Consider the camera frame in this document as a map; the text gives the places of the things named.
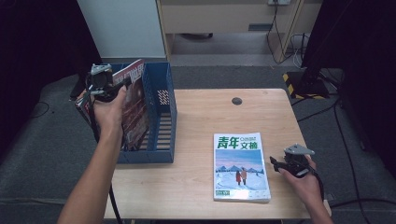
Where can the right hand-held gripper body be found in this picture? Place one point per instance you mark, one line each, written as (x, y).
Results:
(295, 164)

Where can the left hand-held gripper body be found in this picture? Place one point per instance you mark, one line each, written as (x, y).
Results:
(102, 82)

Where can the red-brown illustrated magazine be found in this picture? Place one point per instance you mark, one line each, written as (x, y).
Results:
(135, 109)

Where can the portrait magazine with red banner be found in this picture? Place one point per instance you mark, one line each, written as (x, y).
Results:
(84, 107)

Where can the snowy scene magazine green title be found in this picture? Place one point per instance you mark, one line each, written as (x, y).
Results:
(241, 168)

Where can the blue plastic file rack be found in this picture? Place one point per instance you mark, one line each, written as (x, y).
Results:
(158, 124)

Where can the person's right hand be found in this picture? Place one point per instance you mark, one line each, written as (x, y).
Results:
(304, 190)

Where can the person's left hand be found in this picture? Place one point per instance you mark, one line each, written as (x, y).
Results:
(109, 116)

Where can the black stand base striped tape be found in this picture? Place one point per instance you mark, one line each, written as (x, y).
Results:
(306, 84)
(79, 85)

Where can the grey floor tape strip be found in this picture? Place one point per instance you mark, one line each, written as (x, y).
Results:
(329, 196)

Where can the white cabinet panel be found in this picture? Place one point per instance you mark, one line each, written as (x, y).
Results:
(116, 28)

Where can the grey round table grommet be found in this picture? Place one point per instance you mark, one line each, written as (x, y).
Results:
(236, 101)

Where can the dark curtain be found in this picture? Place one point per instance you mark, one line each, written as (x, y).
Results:
(37, 46)
(367, 62)

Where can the white power strip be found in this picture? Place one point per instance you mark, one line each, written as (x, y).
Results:
(278, 2)

